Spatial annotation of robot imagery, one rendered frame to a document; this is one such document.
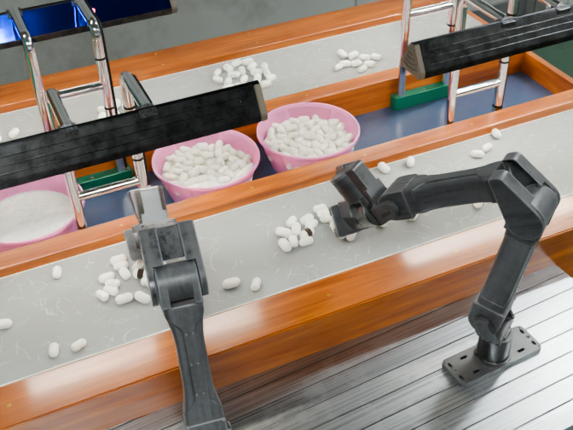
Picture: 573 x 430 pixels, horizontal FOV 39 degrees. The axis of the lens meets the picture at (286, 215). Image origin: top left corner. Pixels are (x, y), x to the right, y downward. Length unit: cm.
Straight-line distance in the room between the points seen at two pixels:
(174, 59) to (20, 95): 45
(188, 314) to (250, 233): 55
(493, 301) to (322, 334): 34
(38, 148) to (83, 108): 82
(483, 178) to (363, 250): 46
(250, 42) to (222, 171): 64
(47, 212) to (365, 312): 79
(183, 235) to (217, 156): 78
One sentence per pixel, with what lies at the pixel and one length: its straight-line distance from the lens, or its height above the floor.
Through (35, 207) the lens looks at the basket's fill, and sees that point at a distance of 201.
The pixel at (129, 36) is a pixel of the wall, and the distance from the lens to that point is 343.
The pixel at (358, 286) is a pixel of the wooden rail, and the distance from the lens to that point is 165.
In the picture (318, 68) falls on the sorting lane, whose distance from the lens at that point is 244.
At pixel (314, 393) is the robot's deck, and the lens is 159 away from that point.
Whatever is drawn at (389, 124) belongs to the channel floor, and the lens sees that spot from 230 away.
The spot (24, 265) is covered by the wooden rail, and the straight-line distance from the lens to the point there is 182.
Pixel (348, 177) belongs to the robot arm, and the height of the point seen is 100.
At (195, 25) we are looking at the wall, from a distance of 353.
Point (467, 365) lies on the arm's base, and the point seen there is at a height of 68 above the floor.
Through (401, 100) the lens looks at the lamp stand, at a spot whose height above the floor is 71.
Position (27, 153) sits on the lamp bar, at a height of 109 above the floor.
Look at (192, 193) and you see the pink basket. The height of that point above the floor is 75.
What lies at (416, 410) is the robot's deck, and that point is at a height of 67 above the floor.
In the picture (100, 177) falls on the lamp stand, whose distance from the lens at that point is 209.
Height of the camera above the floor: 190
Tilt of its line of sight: 39 degrees down
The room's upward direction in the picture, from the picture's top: 2 degrees counter-clockwise
